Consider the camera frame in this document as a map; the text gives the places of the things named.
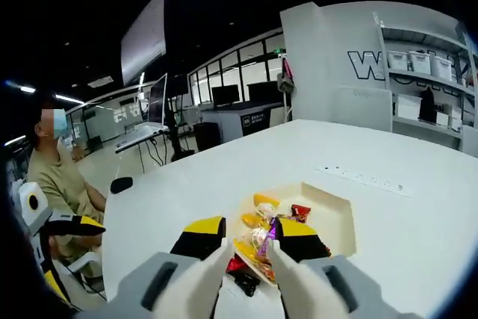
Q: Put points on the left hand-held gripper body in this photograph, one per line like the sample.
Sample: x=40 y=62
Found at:
x=31 y=214

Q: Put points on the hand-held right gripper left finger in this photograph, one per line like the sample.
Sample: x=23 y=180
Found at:
x=198 y=240

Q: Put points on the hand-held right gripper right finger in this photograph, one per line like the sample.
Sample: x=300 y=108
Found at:
x=302 y=244

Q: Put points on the red snack food packet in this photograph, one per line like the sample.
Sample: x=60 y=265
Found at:
x=300 y=212
x=235 y=264

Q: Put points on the beige plastic food tongs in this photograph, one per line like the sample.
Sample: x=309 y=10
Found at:
x=194 y=278

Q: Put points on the pile of snack food packets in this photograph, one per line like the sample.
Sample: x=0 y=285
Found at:
x=261 y=237

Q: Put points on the beige hexagonal food container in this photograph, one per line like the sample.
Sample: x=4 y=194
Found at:
x=328 y=207

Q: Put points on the black snack food packet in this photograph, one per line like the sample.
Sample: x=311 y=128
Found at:
x=246 y=283

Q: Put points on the table socket panel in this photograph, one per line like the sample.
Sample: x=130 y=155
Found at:
x=373 y=182

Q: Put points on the white side desk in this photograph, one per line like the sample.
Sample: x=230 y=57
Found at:
x=138 y=139

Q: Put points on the dark grey counter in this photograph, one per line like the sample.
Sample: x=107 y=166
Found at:
x=231 y=121

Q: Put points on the tall monitor on stand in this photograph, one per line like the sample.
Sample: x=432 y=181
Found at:
x=157 y=100

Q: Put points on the black computer monitor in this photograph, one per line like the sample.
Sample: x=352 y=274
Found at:
x=263 y=92
x=225 y=95

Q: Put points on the grey chair backrest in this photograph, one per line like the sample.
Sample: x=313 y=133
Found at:
x=364 y=110
x=470 y=141

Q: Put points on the grey red hanging bag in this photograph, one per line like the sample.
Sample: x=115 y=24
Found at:
x=285 y=81

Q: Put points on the black bag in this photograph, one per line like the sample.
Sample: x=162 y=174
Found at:
x=427 y=106

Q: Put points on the large hanging display screen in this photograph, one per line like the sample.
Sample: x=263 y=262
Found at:
x=143 y=39

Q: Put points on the grey metal shelving rack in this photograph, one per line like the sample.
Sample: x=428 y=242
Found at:
x=422 y=78

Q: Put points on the set of white storage bins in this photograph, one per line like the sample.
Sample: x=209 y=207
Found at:
x=420 y=61

